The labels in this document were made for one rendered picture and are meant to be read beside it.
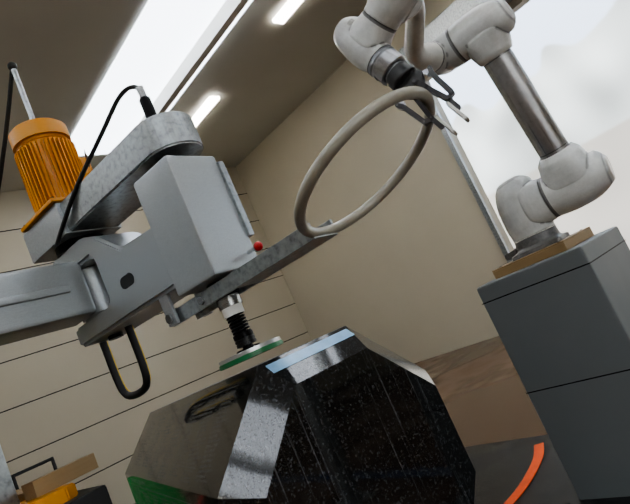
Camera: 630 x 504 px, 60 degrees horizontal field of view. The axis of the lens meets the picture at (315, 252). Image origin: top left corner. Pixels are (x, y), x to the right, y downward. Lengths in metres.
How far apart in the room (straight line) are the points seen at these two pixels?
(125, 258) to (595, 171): 1.61
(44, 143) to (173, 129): 0.78
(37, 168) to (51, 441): 4.74
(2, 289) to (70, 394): 4.89
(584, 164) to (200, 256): 1.27
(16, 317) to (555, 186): 1.88
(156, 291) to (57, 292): 0.42
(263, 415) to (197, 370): 6.13
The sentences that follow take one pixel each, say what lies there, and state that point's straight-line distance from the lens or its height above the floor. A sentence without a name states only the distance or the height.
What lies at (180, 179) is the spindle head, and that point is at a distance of 1.78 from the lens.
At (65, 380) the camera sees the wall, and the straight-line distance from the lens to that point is 6.99.
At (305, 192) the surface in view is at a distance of 1.28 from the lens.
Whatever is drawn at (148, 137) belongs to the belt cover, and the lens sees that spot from 1.87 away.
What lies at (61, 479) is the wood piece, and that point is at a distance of 2.00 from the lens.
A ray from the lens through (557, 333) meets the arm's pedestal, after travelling 1.97.
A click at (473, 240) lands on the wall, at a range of 6.70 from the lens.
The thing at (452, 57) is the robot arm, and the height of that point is 1.54.
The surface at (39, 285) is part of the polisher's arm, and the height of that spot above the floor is 1.45.
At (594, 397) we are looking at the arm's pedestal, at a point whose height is 0.34.
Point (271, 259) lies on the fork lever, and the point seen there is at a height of 1.13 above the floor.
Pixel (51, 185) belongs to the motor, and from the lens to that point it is 2.40.
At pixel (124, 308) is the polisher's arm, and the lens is 2.08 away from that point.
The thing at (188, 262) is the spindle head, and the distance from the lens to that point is 1.76.
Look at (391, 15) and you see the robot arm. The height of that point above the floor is 1.53.
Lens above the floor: 0.88
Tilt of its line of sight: 8 degrees up
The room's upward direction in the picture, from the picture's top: 24 degrees counter-clockwise
